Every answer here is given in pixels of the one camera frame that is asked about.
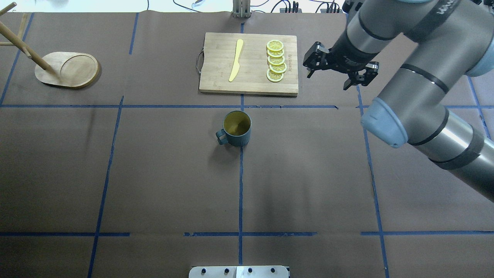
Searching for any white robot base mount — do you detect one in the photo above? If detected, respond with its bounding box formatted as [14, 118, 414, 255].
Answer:
[188, 265, 291, 278]

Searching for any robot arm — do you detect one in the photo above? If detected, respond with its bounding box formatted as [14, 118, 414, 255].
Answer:
[303, 0, 494, 201]

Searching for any bamboo cutting board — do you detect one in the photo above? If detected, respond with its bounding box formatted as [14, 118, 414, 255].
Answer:
[199, 33, 299, 97]

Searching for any wooden knife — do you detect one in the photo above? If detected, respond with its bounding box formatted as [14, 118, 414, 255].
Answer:
[228, 39, 244, 82]

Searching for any lemon slice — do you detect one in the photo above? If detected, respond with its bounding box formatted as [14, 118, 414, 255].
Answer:
[269, 63, 287, 74]
[266, 69, 284, 83]
[267, 55, 285, 66]
[266, 39, 284, 52]
[266, 49, 284, 58]

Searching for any metal camera stand post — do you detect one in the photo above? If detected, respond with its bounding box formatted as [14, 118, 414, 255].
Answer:
[232, 0, 252, 18]

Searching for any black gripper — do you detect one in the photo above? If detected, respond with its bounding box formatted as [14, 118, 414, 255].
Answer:
[302, 42, 379, 90]

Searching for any wooden cup storage rack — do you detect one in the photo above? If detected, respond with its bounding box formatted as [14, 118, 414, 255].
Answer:
[0, 15, 101, 89]

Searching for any teal ribbed mug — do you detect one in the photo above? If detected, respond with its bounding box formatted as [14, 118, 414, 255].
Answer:
[215, 110, 252, 147]

